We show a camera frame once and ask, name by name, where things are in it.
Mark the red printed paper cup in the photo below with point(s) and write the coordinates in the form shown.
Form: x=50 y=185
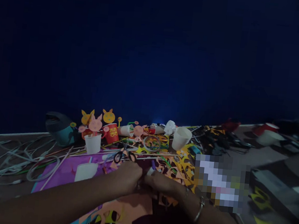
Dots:
x=111 y=134

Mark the clear tape roll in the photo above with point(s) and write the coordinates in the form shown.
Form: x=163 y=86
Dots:
x=146 y=144

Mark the grey and teal jug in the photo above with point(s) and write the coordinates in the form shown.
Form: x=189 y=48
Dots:
x=60 y=130

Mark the person's right fingers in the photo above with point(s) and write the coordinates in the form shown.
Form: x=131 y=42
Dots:
x=150 y=181

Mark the crumpled white paper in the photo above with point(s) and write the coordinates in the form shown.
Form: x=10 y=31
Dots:
x=170 y=127

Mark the long white stick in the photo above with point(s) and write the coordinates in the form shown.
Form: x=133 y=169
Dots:
x=158 y=156
x=56 y=168

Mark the yellow paper cat cutout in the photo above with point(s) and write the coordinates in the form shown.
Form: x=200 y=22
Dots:
x=86 y=117
x=108 y=117

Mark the pink paper cat cutout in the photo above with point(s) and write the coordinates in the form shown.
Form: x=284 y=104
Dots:
x=95 y=124

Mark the small pink paper animal cutout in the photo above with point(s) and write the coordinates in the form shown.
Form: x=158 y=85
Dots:
x=138 y=130

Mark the pile of yellow paper scraps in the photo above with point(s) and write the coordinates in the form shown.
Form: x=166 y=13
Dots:
x=185 y=168

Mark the white paper cup with straw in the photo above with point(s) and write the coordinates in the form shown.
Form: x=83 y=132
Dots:
x=124 y=130

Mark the orange cut paper sheet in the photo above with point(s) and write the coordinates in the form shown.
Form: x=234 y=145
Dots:
x=129 y=207

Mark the large white paper cup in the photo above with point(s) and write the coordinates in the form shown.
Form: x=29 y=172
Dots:
x=180 y=138

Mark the grey box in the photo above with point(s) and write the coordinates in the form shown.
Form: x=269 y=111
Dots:
x=276 y=190

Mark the yellow cut paper scrap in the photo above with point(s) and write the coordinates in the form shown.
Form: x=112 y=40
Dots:
x=261 y=198

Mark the person's left fingers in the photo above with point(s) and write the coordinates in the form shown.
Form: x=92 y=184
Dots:
x=137 y=175

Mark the white and purple glue stick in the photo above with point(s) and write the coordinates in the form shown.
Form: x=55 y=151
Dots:
x=151 y=171

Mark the person's right hand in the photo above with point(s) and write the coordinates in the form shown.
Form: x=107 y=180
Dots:
x=165 y=184

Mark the purple paper sheet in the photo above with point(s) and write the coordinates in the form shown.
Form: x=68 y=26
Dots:
x=61 y=172

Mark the red and white paper cup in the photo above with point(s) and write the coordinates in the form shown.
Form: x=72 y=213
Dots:
x=156 y=129

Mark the person's left hand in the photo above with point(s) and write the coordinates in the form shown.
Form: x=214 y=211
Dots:
x=127 y=174

